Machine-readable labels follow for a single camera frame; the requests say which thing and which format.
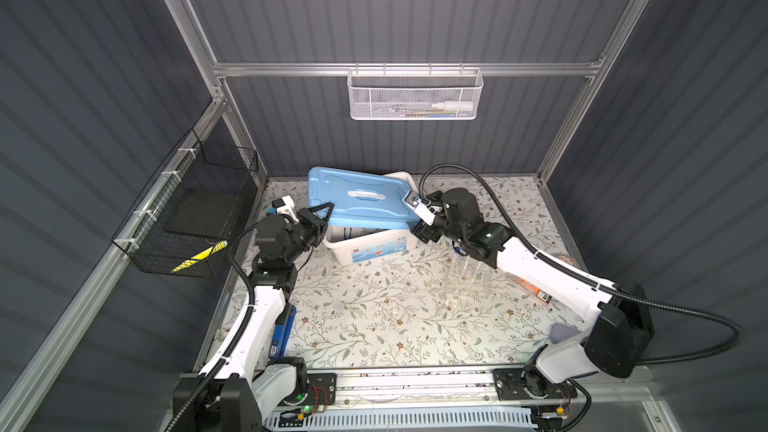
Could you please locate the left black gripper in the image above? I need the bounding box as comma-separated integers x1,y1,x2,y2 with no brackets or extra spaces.
282,201,329,268

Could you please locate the blue plastic bin lid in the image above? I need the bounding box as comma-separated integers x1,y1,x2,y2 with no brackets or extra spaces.
308,167,419,230

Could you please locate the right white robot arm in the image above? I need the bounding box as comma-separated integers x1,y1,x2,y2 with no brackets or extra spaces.
403,188,653,397

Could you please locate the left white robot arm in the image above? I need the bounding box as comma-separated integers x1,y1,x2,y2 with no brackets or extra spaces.
166,197,334,431

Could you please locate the clear acrylic tube rack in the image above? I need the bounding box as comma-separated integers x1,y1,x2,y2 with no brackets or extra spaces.
439,254,493,307

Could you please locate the white plastic storage bin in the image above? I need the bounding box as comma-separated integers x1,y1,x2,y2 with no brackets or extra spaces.
323,172,416,265

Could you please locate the coloured marker pack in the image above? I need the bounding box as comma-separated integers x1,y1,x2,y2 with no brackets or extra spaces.
518,279,552,304

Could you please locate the floral tape roll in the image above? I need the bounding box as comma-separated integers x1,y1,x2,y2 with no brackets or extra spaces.
555,254,581,269

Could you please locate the white bottle in basket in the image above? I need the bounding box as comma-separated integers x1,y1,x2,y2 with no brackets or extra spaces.
430,101,475,113

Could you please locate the blue handled tool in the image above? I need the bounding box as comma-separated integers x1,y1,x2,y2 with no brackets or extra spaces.
268,304,297,360

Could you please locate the black wire mesh basket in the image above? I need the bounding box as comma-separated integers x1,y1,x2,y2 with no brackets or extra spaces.
113,134,260,279

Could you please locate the white wire mesh basket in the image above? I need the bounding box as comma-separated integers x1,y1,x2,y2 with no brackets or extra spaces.
346,67,484,121

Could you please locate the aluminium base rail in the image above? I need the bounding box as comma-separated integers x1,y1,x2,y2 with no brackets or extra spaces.
179,365,601,409

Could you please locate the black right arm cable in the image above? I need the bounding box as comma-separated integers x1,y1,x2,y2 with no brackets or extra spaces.
418,163,744,432

